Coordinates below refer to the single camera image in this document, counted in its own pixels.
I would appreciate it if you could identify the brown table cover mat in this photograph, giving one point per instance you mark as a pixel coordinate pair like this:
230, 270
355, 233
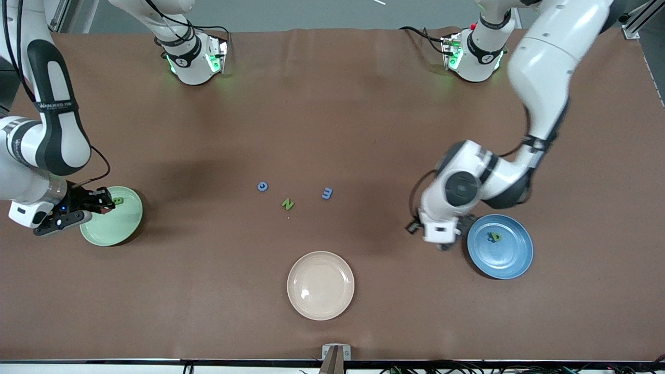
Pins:
156, 311

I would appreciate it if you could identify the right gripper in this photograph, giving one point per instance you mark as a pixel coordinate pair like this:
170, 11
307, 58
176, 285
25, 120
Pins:
81, 200

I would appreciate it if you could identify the blue plate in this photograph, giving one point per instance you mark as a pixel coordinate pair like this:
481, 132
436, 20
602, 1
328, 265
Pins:
514, 259

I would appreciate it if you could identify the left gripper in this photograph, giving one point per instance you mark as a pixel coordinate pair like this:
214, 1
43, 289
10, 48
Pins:
465, 224

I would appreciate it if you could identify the beige plate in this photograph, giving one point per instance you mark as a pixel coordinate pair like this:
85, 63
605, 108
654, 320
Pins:
320, 285

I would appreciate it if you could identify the arm wrist camera bar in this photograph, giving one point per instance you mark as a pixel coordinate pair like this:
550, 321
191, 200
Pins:
466, 223
67, 221

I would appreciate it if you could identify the blue small letter m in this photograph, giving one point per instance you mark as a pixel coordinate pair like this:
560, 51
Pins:
327, 194

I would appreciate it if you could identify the left arm wrist camera bar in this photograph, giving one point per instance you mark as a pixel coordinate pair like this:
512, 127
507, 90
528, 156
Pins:
466, 223

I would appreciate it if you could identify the blue capital letter C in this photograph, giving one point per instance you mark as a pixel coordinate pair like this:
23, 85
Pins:
258, 187

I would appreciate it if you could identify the green plate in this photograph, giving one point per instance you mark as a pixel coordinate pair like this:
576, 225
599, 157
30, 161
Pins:
119, 228

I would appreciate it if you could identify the right arm wrist camera bar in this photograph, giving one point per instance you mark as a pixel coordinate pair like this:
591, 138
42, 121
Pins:
67, 221

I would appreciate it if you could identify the aluminium frame profile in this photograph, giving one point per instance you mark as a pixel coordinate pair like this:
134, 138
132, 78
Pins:
61, 13
638, 21

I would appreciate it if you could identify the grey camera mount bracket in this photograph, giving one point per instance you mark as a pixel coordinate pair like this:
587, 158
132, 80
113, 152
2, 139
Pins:
326, 353

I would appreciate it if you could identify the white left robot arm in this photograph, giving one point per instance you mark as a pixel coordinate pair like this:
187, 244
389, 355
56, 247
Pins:
545, 62

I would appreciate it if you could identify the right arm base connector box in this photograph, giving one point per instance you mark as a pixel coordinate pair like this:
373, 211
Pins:
215, 59

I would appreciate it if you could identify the green capital letter N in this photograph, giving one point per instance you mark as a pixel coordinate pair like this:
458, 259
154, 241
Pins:
287, 204

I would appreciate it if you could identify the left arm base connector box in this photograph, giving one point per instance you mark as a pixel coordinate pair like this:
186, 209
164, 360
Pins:
451, 52

